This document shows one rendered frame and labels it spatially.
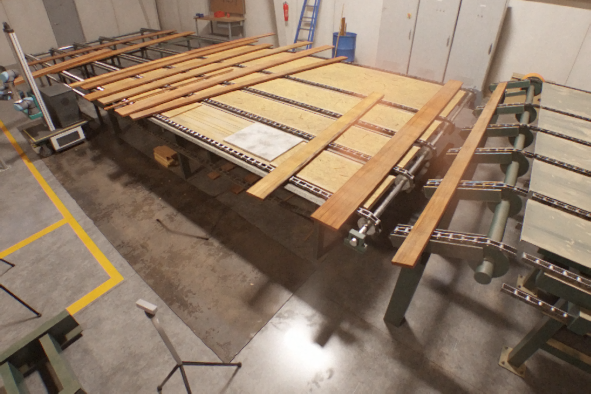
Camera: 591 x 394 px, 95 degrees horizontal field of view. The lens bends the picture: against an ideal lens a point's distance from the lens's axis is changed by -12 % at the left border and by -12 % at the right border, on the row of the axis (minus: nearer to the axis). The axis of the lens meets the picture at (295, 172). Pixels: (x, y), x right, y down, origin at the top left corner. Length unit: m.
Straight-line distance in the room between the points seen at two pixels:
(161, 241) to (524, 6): 7.30
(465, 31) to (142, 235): 6.51
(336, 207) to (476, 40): 5.57
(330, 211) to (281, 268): 0.96
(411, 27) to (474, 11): 1.27
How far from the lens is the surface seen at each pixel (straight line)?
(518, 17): 7.57
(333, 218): 1.97
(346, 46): 7.67
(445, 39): 7.18
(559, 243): 2.12
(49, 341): 2.71
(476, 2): 7.02
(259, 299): 2.63
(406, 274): 2.13
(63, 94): 5.43
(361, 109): 3.49
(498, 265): 1.96
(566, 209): 2.43
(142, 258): 3.18
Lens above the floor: 2.22
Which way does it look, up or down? 35 degrees down
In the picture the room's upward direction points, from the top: straight up
